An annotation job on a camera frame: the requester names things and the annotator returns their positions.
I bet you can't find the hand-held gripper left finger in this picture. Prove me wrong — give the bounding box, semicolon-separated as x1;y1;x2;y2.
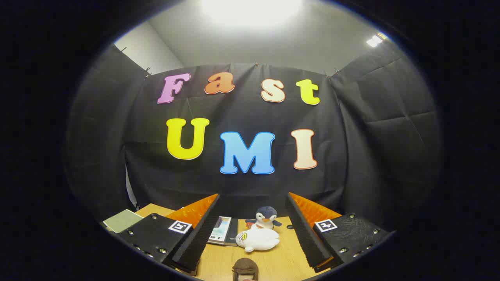
117;193;221;274

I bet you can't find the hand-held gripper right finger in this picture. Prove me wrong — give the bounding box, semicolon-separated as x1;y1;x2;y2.
285;192;391;273

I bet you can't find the brown fuzzy shoe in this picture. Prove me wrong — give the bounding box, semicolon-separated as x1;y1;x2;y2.
232;257;259;281

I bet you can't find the cream fabric storage box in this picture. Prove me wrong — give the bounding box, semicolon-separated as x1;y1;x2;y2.
103;209;144;234

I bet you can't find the book with sky cover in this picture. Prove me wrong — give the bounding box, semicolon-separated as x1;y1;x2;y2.
208;216;239;246

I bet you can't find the grey penguin plush toy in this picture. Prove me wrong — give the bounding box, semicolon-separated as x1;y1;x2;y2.
245;206;282;230

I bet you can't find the white duck plush toy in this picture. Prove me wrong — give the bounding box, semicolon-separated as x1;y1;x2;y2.
235;227;280;253

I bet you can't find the black backdrop cloth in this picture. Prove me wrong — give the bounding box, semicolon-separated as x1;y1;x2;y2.
64;39;444;231

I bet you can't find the small ceiling light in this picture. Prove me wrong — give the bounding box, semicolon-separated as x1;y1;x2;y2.
366;32;389;48

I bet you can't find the large ceiling light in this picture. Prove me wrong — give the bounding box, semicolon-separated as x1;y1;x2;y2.
199;0;305;28

